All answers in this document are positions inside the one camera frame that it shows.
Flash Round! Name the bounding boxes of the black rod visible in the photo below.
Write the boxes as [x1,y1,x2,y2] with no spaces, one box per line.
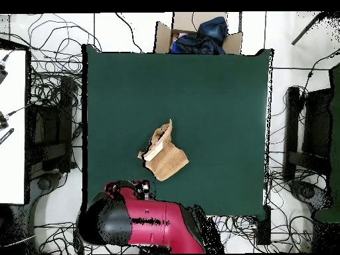
[291,11,326,46]

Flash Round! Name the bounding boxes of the tan terry towel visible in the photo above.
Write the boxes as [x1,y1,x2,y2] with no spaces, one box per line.
[137,118,190,182]

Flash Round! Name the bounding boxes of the black metal frame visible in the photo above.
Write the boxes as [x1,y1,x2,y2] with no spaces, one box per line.
[26,75,78,173]
[282,86,333,181]

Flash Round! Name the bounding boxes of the dark blue clothes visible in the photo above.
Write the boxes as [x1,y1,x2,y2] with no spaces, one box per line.
[171,16,229,55]

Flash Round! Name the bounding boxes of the white desk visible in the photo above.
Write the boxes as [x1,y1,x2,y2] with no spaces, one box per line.
[0,48,27,205]

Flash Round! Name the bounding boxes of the single black cable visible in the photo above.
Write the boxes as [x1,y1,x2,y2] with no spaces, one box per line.
[115,12,144,52]

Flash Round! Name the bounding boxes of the cardboard box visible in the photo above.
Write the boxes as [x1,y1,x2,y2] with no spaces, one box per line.
[153,11,243,55]

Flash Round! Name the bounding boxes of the black flat strip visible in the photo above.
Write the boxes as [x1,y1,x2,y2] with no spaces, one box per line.
[0,127,15,145]

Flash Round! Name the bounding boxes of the blue cable bundle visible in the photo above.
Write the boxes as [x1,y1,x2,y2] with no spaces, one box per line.
[212,214,256,240]

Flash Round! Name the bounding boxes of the dark chair base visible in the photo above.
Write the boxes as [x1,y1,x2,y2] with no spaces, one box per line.
[289,180,331,211]

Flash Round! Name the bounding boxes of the grey chair base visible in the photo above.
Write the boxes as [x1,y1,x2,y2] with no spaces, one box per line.
[29,171,64,208]

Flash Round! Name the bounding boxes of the dark green table cloth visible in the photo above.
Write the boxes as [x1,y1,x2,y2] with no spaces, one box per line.
[82,43,273,217]

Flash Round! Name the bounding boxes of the green covered table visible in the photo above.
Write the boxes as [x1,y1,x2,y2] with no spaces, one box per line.
[313,63,340,224]

